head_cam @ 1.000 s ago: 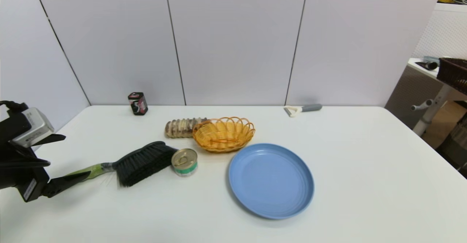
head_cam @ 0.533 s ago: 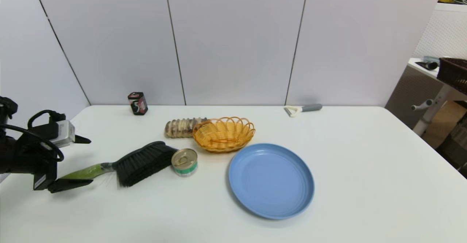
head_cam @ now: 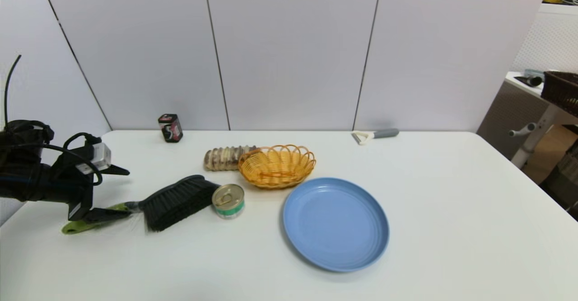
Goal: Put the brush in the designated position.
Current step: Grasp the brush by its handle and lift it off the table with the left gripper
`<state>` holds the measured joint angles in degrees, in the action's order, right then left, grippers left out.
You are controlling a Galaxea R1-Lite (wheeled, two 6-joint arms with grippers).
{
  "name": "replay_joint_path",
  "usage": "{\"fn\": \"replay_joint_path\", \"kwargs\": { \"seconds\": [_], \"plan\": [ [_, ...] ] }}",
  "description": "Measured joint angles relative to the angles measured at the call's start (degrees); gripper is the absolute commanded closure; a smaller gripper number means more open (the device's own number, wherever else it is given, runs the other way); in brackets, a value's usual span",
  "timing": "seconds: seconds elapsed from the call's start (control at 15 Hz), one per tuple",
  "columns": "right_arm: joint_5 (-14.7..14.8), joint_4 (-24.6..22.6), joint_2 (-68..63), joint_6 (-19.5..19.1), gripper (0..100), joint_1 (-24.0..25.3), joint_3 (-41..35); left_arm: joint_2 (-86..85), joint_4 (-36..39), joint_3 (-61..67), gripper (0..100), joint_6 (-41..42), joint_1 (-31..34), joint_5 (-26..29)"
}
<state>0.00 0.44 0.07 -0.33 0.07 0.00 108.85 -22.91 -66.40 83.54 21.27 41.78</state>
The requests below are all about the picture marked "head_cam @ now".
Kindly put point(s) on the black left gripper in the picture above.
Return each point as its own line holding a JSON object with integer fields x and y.
{"x": 70, "y": 188}

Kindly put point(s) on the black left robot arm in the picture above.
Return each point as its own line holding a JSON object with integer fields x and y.
{"x": 20, "y": 179}

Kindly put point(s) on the black and red small box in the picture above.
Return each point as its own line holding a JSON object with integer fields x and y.
{"x": 170, "y": 129}

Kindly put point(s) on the sliced bread loaf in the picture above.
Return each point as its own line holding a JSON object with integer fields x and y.
{"x": 221, "y": 159}

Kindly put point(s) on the tin can with green label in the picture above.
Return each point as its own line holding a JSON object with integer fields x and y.
{"x": 228, "y": 201}

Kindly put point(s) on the orange wicker basket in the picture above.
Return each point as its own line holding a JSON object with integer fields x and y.
{"x": 275, "y": 175}

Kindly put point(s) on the blue round plate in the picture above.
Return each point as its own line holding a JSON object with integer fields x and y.
{"x": 335, "y": 224}

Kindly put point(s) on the white side table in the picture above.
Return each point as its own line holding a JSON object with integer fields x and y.
{"x": 530, "y": 143}

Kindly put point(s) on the black and grey cylindrical tool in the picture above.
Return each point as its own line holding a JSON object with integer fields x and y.
{"x": 533, "y": 81}

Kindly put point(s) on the brown cardboard box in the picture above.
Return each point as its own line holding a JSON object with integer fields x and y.
{"x": 553, "y": 152}

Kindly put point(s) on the dark brown wicker basket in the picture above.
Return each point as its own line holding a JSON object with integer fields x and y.
{"x": 562, "y": 91}

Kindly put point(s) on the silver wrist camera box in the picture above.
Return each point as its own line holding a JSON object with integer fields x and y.
{"x": 95, "y": 156}

